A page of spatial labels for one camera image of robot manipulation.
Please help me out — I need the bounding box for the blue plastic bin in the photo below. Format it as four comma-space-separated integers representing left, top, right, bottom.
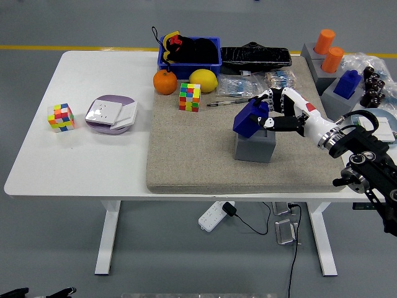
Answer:
157, 36, 223, 80

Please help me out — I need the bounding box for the white table leg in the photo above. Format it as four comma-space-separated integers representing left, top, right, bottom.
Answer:
306, 201, 338, 277
94, 200, 122, 276

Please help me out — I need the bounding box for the colourful puzzle cube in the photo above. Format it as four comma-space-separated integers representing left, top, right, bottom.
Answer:
178, 82, 202, 113
47, 102, 76, 133

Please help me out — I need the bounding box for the grey ballpoint pen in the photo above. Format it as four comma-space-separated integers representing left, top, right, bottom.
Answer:
206, 97, 255, 108

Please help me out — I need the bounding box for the grey-brown mat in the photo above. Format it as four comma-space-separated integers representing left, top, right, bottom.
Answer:
145, 55, 349, 195

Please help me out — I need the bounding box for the yellow lemon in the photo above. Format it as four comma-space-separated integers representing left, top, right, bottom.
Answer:
189, 68, 218, 93

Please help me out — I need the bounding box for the grey seal holder block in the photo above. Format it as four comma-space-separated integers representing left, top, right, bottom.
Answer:
305, 55, 345, 94
321, 79, 365, 120
234, 119, 277, 164
300, 42, 326, 60

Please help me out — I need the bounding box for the orange fruit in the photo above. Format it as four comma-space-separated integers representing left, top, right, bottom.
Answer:
152, 69, 178, 96

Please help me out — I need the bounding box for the yellow black red toy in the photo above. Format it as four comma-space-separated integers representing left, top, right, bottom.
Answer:
163, 30, 184, 61

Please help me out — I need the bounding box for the black plastic-wrapped long object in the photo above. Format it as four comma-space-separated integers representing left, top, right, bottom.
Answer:
220, 41, 293, 72

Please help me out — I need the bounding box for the black power cable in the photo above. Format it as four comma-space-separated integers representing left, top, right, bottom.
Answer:
287, 203, 303, 298

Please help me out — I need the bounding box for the white socket panel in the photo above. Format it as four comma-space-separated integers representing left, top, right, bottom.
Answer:
85, 99, 123, 127

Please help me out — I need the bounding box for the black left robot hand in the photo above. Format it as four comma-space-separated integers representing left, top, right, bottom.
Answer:
0, 287, 76, 298

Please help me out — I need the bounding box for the purple tray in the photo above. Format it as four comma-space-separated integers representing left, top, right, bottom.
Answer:
85, 94, 138, 137

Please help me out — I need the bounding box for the silver metal bracket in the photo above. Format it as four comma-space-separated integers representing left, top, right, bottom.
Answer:
272, 201, 294, 216
274, 219, 300, 246

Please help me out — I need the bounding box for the black plug adapter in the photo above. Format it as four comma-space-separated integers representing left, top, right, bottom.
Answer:
222, 201, 238, 217

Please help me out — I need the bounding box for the blue seal stamp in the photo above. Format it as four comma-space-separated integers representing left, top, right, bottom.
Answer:
333, 70, 362, 100
232, 98, 270, 140

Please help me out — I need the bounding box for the crumpled clear plastic bag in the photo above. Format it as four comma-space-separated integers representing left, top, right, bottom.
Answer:
339, 51, 397, 111

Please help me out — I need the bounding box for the orange cylinder seal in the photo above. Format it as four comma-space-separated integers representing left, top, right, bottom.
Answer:
321, 46, 344, 75
314, 29, 336, 55

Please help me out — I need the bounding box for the yellow floor tape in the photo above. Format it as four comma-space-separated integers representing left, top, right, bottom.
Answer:
0, 45, 397, 59

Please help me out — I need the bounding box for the black strap loop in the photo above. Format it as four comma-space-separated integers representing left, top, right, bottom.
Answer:
151, 26, 172, 74

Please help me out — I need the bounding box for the clear bag of resistors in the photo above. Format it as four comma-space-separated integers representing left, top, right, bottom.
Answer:
263, 70, 299, 93
216, 74, 265, 100

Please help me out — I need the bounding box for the white power strip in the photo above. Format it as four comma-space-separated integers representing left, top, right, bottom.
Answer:
198, 201, 236, 232

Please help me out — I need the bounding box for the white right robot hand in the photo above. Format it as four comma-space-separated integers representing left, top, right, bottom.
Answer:
250, 87, 338, 145

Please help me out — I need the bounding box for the thin black adapter cord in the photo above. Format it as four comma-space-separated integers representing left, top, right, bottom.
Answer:
232, 201, 270, 235

